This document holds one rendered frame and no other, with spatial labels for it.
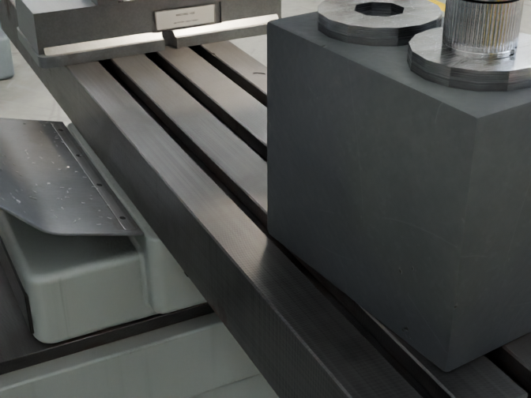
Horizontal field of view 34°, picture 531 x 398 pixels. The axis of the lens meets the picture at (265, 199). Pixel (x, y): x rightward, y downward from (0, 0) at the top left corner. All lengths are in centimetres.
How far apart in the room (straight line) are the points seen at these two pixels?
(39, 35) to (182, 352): 44
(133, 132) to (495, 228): 49
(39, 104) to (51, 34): 255
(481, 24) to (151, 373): 61
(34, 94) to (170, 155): 294
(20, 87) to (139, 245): 299
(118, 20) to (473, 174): 73
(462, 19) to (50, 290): 53
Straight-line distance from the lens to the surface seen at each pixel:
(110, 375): 99
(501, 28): 55
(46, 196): 94
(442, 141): 53
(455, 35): 56
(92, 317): 95
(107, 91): 105
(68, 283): 92
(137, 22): 117
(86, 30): 115
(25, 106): 369
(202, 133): 92
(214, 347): 102
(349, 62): 58
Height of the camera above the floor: 137
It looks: 29 degrees down
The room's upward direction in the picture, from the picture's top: straight up
